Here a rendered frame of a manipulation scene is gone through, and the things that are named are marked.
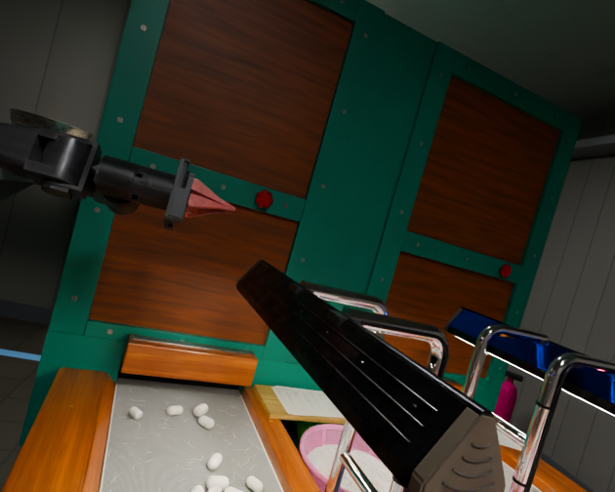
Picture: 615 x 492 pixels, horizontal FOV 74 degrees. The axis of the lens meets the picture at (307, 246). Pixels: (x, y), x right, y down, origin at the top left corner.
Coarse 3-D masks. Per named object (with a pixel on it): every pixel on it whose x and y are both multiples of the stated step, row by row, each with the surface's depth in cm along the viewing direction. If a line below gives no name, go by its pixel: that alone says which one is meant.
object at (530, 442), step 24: (480, 336) 79; (504, 336) 80; (528, 336) 82; (480, 360) 78; (576, 360) 65; (600, 360) 68; (552, 384) 65; (552, 408) 64; (504, 432) 70; (528, 432) 66; (528, 456) 65; (528, 480) 65
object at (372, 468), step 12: (336, 444) 96; (312, 456) 88; (324, 456) 89; (360, 456) 95; (372, 456) 95; (324, 468) 84; (360, 468) 88; (372, 468) 91; (384, 468) 91; (348, 480) 82; (372, 480) 85; (384, 480) 87
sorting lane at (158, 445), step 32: (128, 416) 82; (160, 416) 86; (192, 416) 89; (224, 416) 93; (128, 448) 73; (160, 448) 75; (192, 448) 78; (224, 448) 81; (256, 448) 84; (128, 480) 65; (160, 480) 67; (192, 480) 69
